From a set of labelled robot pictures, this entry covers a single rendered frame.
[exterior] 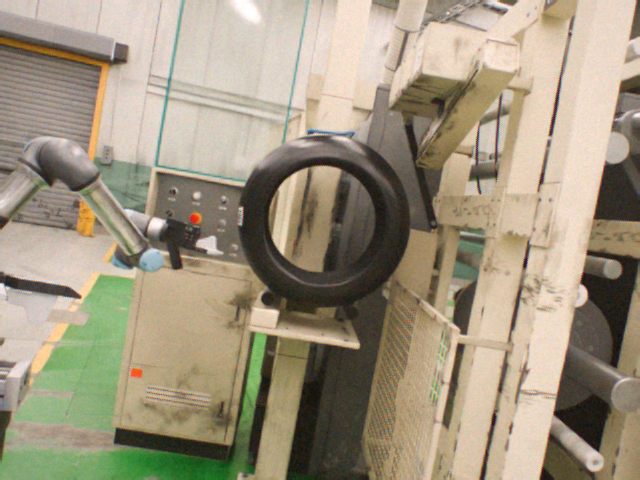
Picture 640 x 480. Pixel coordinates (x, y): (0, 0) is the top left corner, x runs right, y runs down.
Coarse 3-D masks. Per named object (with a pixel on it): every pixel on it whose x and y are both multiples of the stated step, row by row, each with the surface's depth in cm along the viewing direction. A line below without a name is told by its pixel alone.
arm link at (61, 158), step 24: (48, 144) 150; (72, 144) 151; (48, 168) 149; (72, 168) 149; (96, 168) 154; (72, 192) 153; (96, 192) 154; (120, 216) 161; (120, 240) 164; (144, 240) 169; (144, 264) 168
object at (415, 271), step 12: (420, 240) 208; (432, 240) 208; (408, 252) 208; (420, 252) 208; (432, 252) 208; (408, 264) 208; (420, 264) 208; (432, 264) 208; (396, 276) 208; (408, 276) 208; (420, 276) 208; (384, 288) 227; (396, 288) 208; (420, 288) 209
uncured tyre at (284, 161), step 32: (288, 160) 172; (320, 160) 200; (352, 160) 173; (384, 160) 177; (256, 192) 173; (384, 192) 174; (256, 224) 173; (384, 224) 202; (256, 256) 174; (384, 256) 175; (288, 288) 175; (320, 288) 175; (352, 288) 176
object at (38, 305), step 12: (12, 276) 72; (12, 288) 72; (24, 288) 71; (36, 288) 72; (48, 288) 73; (60, 288) 74; (72, 288) 74; (12, 300) 72; (24, 300) 73; (36, 300) 73; (48, 300) 74; (36, 312) 73; (48, 312) 74; (36, 324) 73
